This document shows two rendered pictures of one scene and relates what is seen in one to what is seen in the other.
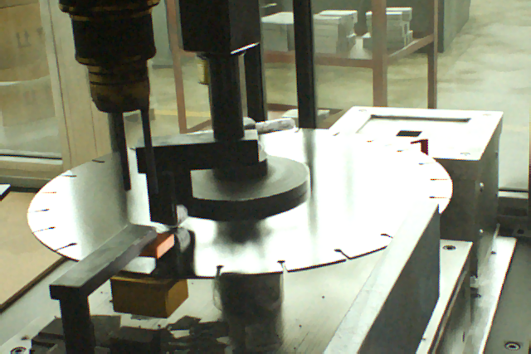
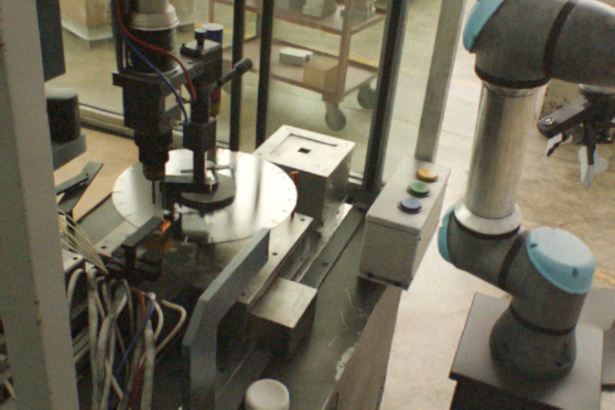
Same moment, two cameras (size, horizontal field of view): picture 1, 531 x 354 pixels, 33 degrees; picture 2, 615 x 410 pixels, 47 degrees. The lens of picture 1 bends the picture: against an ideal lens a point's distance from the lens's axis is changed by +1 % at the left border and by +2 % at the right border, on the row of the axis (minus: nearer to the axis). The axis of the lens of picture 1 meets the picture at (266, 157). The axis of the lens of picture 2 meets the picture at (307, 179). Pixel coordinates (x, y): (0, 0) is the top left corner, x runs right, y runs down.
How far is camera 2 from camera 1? 0.61 m
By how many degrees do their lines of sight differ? 12
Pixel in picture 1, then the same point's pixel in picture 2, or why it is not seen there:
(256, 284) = not seen: hidden behind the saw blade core
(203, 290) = not seen: hidden behind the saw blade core
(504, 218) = (350, 192)
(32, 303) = (107, 208)
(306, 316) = (228, 248)
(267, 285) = not seen: hidden behind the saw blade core
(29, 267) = (106, 186)
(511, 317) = (330, 249)
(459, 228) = (316, 204)
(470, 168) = (323, 179)
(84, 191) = (136, 182)
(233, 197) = (199, 199)
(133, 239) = (154, 224)
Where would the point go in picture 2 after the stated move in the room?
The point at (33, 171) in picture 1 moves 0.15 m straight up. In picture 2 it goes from (111, 121) to (107, 68)
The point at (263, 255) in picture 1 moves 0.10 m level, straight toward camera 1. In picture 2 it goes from (205, 233) to (198, 270)
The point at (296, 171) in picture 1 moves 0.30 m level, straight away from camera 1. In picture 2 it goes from (231, 187) to (248, 118)
